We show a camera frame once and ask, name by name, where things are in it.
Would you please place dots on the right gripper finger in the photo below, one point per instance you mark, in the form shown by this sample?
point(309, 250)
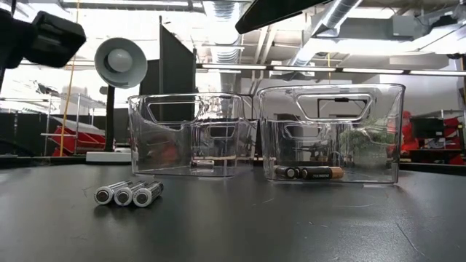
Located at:
point(269, 12)

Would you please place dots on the thick Duracell battery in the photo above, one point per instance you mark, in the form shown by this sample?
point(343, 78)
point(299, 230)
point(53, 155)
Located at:
point(298, 172)
point(287, 172)
point(320, 173)

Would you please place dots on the silver black battery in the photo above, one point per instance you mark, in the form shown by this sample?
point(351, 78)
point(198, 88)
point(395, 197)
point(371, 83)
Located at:
point(103, 195)
point(123, 197)
point(202, 163)
point(143, 197)

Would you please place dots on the white desk lamp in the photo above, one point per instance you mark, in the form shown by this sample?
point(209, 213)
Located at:
point(120, 62)

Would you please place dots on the metal shelf rack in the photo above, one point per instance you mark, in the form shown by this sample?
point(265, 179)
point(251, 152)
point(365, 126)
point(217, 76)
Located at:
point(77, 109)

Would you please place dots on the red sloped rack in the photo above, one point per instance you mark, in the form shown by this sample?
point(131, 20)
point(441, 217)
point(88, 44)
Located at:
point(83, 140)

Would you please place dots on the black partition panel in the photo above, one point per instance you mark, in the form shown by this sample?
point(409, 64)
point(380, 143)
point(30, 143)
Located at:
point(174, 72)

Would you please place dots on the clear plastic bin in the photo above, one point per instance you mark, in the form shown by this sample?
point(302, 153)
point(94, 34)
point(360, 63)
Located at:
point(382, 109)
point(164, 145)

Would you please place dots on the person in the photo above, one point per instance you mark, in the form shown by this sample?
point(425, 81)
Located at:
point(408, 131)

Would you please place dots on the black computer monitor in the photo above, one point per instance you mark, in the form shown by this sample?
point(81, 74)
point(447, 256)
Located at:
point(427, 127)

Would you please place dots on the silver ventilation duct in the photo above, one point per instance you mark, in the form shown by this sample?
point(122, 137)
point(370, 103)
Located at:
point(225, 22)
point(338, 12)

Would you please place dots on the black ceiling light rail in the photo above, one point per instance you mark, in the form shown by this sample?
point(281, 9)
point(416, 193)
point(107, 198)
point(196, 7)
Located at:
point(306, 68)

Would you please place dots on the grey rectangular duct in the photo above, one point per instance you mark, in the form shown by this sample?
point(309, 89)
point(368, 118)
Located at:
point(364, 27)

